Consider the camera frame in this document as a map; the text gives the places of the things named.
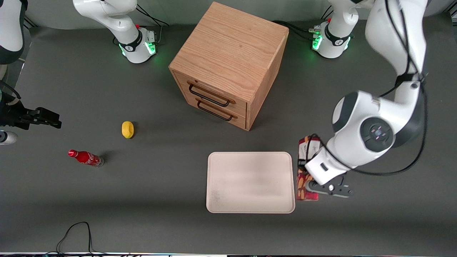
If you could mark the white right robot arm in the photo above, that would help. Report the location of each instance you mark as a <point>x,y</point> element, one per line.
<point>117,21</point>

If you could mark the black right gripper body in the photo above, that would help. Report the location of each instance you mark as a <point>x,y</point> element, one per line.
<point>15,116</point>

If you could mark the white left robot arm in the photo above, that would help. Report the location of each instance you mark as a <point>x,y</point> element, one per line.
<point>375,117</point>

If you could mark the red cookie box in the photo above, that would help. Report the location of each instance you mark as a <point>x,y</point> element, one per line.
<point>302,185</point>

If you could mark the wooden drawer cabinet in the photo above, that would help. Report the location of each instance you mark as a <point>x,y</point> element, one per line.
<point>232,46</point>

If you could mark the red cola bottle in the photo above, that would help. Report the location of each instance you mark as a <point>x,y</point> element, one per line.
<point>85,157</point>

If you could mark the yellow lemon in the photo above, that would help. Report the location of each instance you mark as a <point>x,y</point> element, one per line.
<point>127,129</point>

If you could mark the cream plastic tray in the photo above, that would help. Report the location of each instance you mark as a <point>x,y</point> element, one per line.
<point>250,182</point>

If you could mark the wooden drawer front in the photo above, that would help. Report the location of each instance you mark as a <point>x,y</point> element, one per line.
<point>214,93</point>
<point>221,113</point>

